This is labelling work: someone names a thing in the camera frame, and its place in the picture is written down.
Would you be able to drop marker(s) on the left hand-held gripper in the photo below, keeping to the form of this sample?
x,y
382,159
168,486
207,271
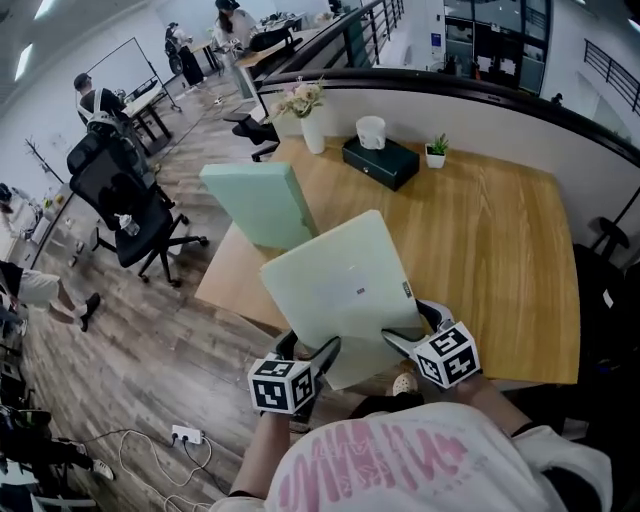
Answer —
x,y
272,387

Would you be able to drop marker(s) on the person's white printed shirt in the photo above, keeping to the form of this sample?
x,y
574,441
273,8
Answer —
x,y
425,465

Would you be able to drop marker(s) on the black office chair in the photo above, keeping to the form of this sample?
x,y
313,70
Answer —
x,y
120,200
255,131
605,310

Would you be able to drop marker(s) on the person's left forearm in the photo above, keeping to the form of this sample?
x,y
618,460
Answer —
x,y
262,455

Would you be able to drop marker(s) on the white box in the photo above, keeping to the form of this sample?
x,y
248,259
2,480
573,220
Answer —
x,y
340,280

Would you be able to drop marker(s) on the small potted green plant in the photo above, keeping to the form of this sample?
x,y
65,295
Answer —
x,y
436,155

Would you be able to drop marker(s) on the mint green box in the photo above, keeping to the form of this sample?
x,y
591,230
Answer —
x,y
260,205

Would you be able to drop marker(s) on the white vase with flowers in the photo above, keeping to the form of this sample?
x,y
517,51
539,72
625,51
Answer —
x,y
313,135

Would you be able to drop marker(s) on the person's right forearm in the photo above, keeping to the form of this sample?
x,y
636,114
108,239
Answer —
x,y
492,402

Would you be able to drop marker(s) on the glass-door shelf cabinet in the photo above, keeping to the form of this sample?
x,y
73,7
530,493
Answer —
x,y
495,45

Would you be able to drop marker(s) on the white mug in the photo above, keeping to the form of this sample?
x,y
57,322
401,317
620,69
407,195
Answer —
x,y
371,132

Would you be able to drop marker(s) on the rolling whiteboard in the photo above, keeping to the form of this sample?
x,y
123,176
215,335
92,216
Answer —
x,y
125,70

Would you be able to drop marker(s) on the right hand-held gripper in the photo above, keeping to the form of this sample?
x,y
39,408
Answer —
x,y
447,357

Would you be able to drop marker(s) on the white power strip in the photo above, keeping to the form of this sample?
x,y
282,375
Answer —
x,y
187,435

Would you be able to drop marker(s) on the person's black trouser leg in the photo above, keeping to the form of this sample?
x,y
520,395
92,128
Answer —
x,y
385,406

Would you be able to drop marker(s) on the person's white shoe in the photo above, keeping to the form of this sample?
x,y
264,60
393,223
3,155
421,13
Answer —
x,y
405,384

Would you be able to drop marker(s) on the dark green drawer box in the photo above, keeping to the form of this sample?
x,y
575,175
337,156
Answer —
x,y
385,165

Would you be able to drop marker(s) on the clear water bottle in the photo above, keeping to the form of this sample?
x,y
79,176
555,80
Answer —
x,y
129,226

